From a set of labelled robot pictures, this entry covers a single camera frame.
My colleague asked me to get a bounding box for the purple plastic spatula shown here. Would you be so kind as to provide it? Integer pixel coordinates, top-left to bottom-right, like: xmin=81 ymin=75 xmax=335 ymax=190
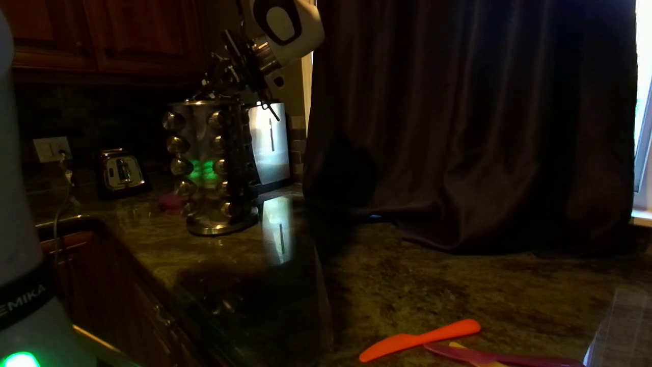
xmin=423 ymin=343 xmax=587 ymax=367

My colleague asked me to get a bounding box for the wooden wall cabinet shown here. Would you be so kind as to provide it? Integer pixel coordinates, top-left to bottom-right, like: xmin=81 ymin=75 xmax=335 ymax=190
xmin=0 ymin=0 xmax=208 ymax=86

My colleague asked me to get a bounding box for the stainless steel appliance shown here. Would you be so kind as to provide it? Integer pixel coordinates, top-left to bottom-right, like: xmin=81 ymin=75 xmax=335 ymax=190
xmin=248 ymin=102 xmax=293 ymax=193

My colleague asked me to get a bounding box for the orange plastic spatula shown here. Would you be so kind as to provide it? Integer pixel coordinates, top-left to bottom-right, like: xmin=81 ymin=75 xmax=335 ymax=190
xmin=359 ymin=319 xmax=482 ymax=363

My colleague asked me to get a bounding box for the clear plastic container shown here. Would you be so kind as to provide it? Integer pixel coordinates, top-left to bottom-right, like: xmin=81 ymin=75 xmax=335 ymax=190
xmin=583 ymin=287 xmax=652 ymax=367

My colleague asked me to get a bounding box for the grey cable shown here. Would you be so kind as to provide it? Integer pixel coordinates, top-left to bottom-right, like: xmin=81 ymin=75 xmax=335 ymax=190
xmin=50 ymin=150 xmax=78 ymax=268

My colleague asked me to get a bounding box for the pink small object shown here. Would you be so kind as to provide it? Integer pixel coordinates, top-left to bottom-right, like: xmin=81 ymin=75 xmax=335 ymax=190
xmin=158 ymin=192 xmax=189 ymax=213

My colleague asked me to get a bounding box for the white wall switch plate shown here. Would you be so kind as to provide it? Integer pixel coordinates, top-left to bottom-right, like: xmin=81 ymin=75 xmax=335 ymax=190
xmin=33 ymin=136 xmax=72 ymax=164

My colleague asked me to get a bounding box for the dark curtain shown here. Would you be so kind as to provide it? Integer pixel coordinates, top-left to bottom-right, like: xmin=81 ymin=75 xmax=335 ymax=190
xmin=303 ymin=0 xmax=639 ymax=256

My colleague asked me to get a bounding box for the steel revolving seasoning rack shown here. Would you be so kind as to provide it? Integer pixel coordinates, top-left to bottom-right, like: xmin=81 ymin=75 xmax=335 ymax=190
xmin=162 ymin=99 xmax=261 ymax=237

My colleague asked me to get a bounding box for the window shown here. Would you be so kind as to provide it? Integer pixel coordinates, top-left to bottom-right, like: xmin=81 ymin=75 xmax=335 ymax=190
xmin=632 ymin=0 xmax=652 ymax=225

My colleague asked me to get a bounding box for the chrome toaster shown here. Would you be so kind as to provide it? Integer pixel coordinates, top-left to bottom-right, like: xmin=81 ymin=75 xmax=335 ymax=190
xmin=98 ymin=147 xmax=149 ymax=198

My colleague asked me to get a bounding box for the wooden base cabinet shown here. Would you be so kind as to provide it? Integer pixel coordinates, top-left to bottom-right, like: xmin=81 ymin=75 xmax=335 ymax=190
xmin=39 ymin=230 xmax=217 ymax=367

